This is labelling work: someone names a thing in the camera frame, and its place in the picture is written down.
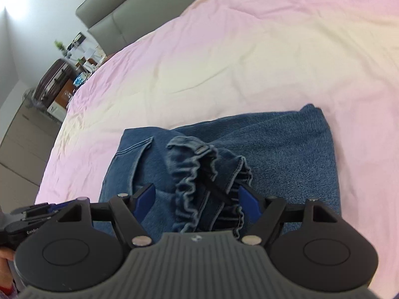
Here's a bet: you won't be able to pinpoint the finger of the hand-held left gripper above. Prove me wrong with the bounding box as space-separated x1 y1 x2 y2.
10 201 76 222

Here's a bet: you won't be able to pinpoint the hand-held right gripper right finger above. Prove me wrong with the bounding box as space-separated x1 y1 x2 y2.
237 183 341 245

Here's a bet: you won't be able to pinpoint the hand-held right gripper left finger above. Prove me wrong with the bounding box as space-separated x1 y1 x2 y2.
57 183 156 247

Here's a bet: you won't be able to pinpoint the blue denim pants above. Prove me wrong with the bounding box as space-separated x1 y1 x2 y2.
98 103 341 240

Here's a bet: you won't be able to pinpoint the beige drawer cabinet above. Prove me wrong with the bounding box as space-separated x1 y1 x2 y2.
0 101 62 206

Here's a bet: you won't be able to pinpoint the wooden nightstand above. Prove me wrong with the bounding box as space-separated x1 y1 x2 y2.
47 69 94 122

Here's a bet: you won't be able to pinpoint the dark brown suitcase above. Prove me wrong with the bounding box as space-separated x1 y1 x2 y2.
34 59 74 109

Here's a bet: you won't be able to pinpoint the pink and cream blanket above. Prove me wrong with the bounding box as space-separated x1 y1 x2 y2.
34 0 399 299

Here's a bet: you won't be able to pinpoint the grey padded bed headboard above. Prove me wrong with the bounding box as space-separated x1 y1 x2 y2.
75 0 225 56

